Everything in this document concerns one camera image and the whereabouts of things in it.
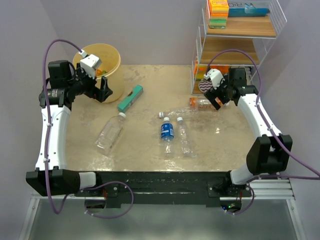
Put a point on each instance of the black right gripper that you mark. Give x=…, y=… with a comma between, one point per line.
x=209, y=96

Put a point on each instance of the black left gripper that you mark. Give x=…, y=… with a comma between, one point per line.
x=100, y=94

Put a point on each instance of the orange label clear bottle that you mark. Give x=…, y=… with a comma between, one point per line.
x=201, y=104

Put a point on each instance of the orange juice bottle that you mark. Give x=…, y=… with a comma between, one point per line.
x=99, y=72

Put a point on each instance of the large clear square bottle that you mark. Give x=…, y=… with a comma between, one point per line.
x=110, y=133

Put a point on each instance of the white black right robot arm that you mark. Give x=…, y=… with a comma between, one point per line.
x=266, y=155

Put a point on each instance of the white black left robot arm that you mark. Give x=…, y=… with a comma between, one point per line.
x=65, y=82

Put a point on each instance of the yellow plastic bin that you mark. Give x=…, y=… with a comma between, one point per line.
x=111, y=62

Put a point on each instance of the purple wavy pattern pouch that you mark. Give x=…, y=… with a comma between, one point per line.
x=204, y=85

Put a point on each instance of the crushed clear bottle white cap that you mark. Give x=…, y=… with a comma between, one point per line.
x=186, y=113

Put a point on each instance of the sponge pack bottom shelf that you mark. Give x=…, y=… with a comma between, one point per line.
x=199, y=70

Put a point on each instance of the orange box bottom shelf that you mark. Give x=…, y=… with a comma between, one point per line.
x=224, y=69

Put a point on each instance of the teal rectangular box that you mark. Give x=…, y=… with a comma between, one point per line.
x=130, y=99

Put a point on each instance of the blue label clear bottle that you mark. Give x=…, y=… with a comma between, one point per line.
x=167, y=136

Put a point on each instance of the slim clear bottle white cap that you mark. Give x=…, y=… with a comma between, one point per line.
x=184, y=137

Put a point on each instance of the stacked colourful sponges top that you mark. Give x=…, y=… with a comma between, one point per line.
x=218, y=13

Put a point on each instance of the blue box on shelf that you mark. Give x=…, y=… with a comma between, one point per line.
x=239, y=9

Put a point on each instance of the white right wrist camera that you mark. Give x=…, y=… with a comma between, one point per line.
x=215, y=76

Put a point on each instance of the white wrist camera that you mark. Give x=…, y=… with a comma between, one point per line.
x=215, y=76
x=90, y=63

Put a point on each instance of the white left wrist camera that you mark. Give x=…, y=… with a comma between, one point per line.
x=90, y=63

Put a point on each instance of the white wire shelf rack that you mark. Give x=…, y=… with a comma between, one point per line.
x=253, y=35

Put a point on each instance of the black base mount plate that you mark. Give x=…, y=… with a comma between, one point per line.
x=164, y=188

